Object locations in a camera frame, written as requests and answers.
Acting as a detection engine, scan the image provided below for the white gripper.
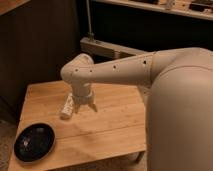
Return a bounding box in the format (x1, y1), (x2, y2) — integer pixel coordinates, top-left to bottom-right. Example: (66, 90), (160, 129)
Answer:
(72, 83), (98, 114)

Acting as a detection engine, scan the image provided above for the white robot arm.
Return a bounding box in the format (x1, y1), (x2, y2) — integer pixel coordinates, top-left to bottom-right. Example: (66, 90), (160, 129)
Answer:
(61, 47), (213, 171)

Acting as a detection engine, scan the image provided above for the dark ceramic bowl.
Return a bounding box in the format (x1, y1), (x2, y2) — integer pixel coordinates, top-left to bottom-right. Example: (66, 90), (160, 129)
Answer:
(14, 123), (55, 163)

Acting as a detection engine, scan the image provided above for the wooden table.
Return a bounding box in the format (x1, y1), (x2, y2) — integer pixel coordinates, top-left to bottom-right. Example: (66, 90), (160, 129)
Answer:
(8, 81), (146, 171)

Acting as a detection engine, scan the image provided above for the metal vertical pole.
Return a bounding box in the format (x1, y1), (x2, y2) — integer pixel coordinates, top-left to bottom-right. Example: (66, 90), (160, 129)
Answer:
(86, 0), (94, 42)

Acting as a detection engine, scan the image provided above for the metal shelf rail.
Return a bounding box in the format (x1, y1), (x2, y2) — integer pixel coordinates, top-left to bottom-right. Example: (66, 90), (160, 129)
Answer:
(80, 37), (144, 59)

